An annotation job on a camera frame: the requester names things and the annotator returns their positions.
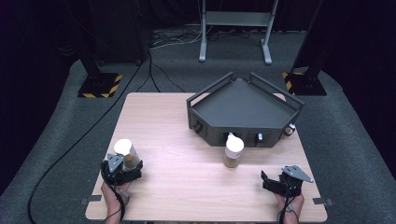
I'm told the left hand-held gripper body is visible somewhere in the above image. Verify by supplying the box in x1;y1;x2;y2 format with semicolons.
100;153;135;187

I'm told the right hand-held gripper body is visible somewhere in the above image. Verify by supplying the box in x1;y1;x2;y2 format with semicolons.
277;164;314;199

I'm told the white-lidded spice jar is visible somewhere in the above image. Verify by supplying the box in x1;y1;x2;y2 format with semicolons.
222;133;246;169

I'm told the dark grey corner shelf rack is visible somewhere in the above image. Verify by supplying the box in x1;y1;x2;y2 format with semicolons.
186;71;305;148

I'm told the person's right hand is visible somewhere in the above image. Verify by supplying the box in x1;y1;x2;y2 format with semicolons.
275;192;305;222

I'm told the person's left hand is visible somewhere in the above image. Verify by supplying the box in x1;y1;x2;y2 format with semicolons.
101;181;133;217

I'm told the grey tape strip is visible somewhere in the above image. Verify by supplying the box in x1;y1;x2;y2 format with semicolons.
312;197;334;207
80;194;103;206

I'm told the black stand with striped base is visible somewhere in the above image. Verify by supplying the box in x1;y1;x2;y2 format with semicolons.
281;0;328;97
77;46;123;99

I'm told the grey metal stand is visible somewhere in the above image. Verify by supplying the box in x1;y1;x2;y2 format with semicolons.
198;0;280;65

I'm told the right hand-held gripper cable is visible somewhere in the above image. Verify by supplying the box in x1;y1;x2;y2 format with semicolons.
277;195;301;224

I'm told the long black floor cable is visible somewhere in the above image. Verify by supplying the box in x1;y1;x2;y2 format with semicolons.
27;50;153;224

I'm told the thin black floor cable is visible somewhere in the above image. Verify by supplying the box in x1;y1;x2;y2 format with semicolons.
148;60;187;93

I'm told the bundle of floor cables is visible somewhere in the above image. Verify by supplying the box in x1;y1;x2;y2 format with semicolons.
150;28;204;51

